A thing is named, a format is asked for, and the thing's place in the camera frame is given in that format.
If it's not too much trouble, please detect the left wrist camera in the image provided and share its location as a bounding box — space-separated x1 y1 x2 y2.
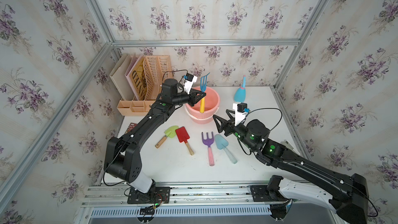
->
183 73 198 94

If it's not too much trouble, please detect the red shovel wooden handle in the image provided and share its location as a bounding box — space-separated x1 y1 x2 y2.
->
175 127 194 156

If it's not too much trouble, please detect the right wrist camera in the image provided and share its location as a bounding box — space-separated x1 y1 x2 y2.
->
233 102 250 126

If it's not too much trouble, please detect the light blue trowel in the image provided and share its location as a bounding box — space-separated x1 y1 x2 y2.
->
215 134 238 164

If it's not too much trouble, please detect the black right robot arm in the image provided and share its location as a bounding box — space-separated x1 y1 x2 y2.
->
213 110 369 224

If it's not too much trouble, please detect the yellow vintage magazine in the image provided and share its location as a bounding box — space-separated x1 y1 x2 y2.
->
125 55 147 101

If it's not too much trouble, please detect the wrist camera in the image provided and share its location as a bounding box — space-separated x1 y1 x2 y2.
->
183 73 198 94
233 102 250 126

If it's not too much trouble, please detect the teal fork yellow handle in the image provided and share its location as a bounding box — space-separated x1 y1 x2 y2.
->
200 73 209 113

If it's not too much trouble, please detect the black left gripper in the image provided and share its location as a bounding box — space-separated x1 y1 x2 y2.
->
169 88 206 108

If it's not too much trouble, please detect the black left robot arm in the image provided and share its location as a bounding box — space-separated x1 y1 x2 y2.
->
104 79 206 194

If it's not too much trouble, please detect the aluminium frame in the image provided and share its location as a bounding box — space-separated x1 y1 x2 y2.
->
1 0 330 211

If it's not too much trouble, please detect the aluminium mounting rail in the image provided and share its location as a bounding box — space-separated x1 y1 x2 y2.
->
81 181 267 207

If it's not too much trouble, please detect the purple fork pink handle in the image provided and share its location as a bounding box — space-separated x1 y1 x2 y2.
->
201 132 215 167

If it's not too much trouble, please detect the beige folder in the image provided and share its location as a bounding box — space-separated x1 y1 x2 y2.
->
110 54 134 100

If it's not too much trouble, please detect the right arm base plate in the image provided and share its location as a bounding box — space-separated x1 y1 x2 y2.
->
250 185 291 203

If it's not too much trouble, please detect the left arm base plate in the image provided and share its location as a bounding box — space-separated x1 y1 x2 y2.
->
127 186 171 204

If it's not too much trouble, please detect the beige plastic file organizer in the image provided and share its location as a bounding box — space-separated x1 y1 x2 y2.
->
117 55 173 116

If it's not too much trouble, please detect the pink plastic bucket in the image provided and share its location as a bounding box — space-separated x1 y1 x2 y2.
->
184 86 221 125

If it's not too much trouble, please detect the red brown book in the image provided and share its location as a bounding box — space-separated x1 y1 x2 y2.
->
125 122 137 133

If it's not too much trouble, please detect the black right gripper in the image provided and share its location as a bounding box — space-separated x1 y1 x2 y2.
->
213 108 257 153

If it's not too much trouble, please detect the green trowel wooden handle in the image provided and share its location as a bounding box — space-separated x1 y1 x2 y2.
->
155 126 179 148

